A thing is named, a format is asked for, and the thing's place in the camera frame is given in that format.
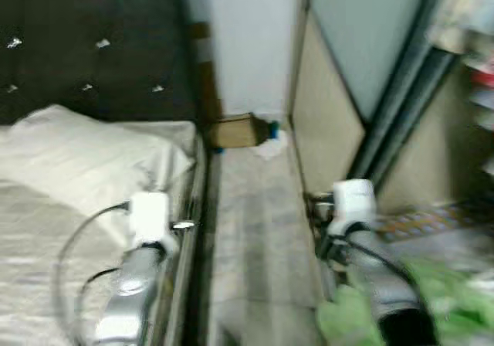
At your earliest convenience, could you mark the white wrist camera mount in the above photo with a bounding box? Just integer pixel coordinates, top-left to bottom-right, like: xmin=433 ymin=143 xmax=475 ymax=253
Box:
xmin=330 ymin=179 xmax=377 ymax=235
xmin=127 ymin=192 xmax=174 ymax=250

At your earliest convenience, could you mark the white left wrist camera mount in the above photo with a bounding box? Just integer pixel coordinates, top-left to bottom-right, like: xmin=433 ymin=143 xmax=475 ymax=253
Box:
xmin=127 ymin=192 xmax=174 ymax=250

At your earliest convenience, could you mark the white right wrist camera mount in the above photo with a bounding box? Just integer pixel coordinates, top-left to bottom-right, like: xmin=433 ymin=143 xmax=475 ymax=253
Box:
xmin=330 ymin=179 xmax=377 ymax=235

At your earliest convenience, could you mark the beige wardrobe with sliding door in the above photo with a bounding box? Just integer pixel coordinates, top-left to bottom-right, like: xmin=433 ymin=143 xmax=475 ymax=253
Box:
xmin=289 ymin=0 xmax=494 ymax=215

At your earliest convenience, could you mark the white pillow with black print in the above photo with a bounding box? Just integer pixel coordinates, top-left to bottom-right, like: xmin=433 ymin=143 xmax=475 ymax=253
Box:
xmin=0 ymin=105 xmax=194 ymax=246

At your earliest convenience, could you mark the dark bed frame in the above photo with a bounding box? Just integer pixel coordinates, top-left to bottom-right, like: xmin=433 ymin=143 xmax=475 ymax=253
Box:
xmin=166 ymin=130 xmax=225 ymax=346

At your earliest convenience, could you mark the dark tufted headboard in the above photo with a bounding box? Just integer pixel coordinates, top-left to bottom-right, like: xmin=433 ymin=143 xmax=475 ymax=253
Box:
xmin=0 ymin=0 xmax=209 ymax=127

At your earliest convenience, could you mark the brown cardboard box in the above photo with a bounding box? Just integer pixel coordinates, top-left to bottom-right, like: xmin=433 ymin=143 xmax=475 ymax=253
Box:
xmin=208 ymin=113 xmax=279 ymax=150

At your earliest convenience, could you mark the patterned floor mat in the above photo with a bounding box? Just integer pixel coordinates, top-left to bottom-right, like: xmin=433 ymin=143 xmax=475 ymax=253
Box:
xmin=378 ymin=199 xmax=494 ymax=243

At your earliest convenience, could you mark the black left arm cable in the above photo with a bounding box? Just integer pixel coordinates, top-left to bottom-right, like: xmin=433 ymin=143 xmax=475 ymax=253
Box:
xmin=52 ymin=203 xmax=132 ymax=339

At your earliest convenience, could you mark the grey quilted mattress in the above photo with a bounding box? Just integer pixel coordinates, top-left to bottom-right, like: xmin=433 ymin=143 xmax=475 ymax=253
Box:
xmin=0 ymin=118 xmax=205 ymax=346

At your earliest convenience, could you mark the red hanging garment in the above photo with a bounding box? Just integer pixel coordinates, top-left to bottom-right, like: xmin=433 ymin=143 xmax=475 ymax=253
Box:
xmin=471 ymin=56 xmax=494 ymax=92

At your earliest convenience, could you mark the bright green cloth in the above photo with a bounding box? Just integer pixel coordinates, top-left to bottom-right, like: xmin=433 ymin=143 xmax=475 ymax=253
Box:
xmin=316 ymin=257 xmax=494 ymax=346

